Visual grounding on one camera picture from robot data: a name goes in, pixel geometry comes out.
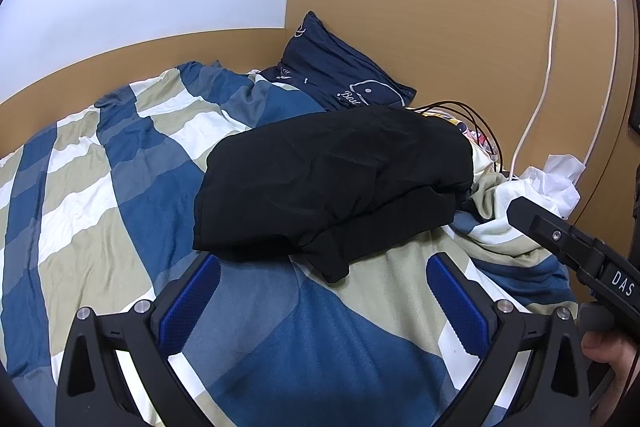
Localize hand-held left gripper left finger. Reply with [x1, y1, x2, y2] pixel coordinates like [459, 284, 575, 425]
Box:
[55, 252, 227, 427]

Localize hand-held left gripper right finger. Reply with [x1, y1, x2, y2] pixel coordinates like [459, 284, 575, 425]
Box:
[425, 252, 594, 427]

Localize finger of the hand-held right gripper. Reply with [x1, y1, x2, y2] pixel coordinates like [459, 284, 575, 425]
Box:
[506, 196, 608, 280]

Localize black ribbed knit top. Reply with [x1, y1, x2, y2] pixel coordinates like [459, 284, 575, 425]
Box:
[295, 184, 458, 284]

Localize black pants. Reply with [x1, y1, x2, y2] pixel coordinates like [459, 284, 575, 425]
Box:
[192, 106, 475, 258]

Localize person's right hand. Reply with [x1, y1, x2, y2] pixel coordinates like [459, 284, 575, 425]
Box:
[582, 333, 640, 390]

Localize crumpled white tissue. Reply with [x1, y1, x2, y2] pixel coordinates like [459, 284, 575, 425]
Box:
[520, 153, 587, 221]

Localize blue beige checked duvet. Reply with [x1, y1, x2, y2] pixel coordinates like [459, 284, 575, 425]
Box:
[0, 61, 586, 427]

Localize wooden headboard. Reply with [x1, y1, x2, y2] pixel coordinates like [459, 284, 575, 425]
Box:
[284, 0, 640, 230]

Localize navy printed pillow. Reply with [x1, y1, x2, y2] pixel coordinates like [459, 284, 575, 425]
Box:
[259, 11, 418, 112]

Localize thin black cables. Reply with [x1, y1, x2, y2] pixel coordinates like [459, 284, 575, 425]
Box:
[414, 100, 507, 174]

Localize thin white cable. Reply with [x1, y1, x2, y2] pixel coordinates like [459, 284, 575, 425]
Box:
[574, 0, 619, 185]

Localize thick white cable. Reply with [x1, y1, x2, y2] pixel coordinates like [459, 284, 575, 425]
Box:
[509, 0, 559, 181]

